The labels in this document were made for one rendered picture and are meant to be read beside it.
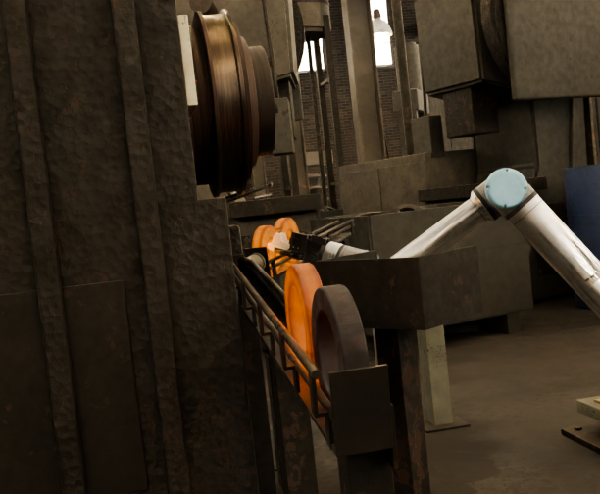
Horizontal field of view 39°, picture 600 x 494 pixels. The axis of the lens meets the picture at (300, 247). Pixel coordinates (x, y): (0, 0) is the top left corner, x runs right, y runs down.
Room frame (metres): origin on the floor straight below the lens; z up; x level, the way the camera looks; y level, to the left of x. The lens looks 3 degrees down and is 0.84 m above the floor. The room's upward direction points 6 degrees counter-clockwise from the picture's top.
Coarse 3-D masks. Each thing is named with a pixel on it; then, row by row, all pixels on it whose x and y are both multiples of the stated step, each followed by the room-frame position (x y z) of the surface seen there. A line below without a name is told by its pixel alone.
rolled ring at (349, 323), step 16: (320, 288) 1.11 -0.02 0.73; (336, 288) 1.09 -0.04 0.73; (320, 304) 1.12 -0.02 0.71; (336, 304) 1.06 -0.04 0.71; (352, 304) 1.06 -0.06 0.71; (320, 320) 1.15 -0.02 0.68; (336, 320) 1.04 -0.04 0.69; (352, 320) 1.04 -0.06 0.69; (320, 336) 1.17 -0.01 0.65; (336, 336) 1.04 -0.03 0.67; (352, 336) 1.03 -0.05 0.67; (320, 352) 1.17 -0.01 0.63; (336, 352) 1.17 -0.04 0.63; (352, 352) 1.02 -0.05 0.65; (320, 368) 1.17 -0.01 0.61; (336, 368) 1.17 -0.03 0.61; (352, 368) 1.02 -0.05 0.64; (320, 384) 1.18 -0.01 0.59
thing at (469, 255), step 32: (352, 256) 1.82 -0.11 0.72; (448, 256) 1.62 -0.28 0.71; (352, 288) 1.67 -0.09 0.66; (384, 288) 1.61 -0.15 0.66; (416, 288) 1.56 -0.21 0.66; (448, 288) 1.62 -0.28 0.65; (480, 288) 1.70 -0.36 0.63; (384, 320) 1.62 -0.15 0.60; (416, 320) 1.57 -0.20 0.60; (448, 320) 1.61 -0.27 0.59; (384, 352) 1.72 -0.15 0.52; (416, 352) 1.73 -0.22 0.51; (416, 384) 1.72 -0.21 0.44; (416, 416) 1.72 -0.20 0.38; (416, 448) 1.71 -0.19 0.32; (416, 480) 1.70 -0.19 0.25
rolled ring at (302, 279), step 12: (300, 264) 1.28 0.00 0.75; (312, 264) 1.28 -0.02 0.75; (288, 276) 1.31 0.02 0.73; (300, 276) 1.24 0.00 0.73; (312, 276) 1.24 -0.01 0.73; (288, 288) 1.32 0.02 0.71; (300, 288) 1.23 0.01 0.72; (312, 288) 1.22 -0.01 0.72; (288, 300) 1.34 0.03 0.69; (300, 300) 1.24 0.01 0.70; (312, 300) 1.21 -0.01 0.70; (288, 312) 1.35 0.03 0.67; (300, 312) 1.35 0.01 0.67; (288, 324) 1.36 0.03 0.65; (300, 324) 1.35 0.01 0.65; (300, 336) 1.34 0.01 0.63; (312, 348) 1.20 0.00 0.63; (312, 360) 1.21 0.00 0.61
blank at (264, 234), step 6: (258, 228) 2.67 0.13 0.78; (264, 228) 2.66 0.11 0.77; (270, 228) 2.69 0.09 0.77; (258, 234) 2.64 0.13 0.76; (264, 234) 2.65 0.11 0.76; (270, 234) 2.68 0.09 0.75; (258, 240) 2.63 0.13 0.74; (264, 240) 2.64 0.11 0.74; (270, 240) 2.71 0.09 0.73; (252, 246) 2.63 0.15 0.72; (258, 246) 2.62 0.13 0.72; (264, 246) 2.64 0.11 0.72; (270, 252) 2.72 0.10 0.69; (270, 258) 2.67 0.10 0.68; (270, 264) 2.66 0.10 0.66; (276, 270) 2.70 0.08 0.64
